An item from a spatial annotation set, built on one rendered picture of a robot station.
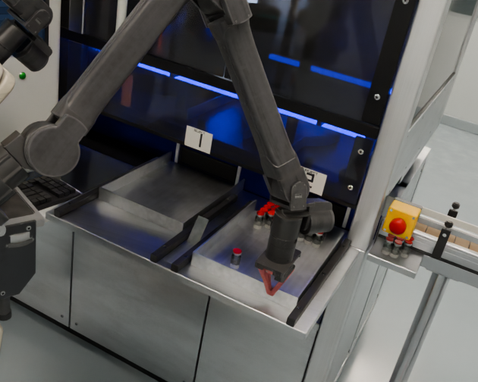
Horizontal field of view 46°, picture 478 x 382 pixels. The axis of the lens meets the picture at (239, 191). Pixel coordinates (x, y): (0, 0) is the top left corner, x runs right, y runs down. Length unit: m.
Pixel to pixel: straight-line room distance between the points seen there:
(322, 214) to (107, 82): 0.50
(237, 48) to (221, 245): 0.56
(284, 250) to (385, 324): 1.72
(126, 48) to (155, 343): 1.32
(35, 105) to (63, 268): 0.69
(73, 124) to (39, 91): 0.84
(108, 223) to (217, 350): 0.68
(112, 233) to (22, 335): 1.11
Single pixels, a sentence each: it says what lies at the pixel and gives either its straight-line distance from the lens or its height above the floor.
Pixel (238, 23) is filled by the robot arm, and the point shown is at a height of 1.45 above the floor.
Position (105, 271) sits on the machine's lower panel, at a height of 0.43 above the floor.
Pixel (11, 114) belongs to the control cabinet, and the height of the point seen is 1.00.
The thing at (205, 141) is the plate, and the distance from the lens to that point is 1.59.
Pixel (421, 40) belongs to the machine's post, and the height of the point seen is 1.43.
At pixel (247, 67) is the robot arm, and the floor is 1.37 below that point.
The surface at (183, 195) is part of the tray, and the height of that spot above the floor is 0.88.
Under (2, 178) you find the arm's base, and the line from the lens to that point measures 0.91.
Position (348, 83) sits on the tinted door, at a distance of 1.40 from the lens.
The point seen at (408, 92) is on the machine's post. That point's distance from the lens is 1.36.
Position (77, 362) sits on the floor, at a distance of 2.31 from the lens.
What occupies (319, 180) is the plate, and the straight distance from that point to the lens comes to 1.48.
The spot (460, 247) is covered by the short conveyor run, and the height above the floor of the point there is 0.93.
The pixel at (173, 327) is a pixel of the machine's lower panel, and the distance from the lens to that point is 1.96.
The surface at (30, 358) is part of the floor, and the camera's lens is 2.33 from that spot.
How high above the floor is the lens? 1.63
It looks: 27 degrees down
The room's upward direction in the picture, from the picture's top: 11 degrees clockwise
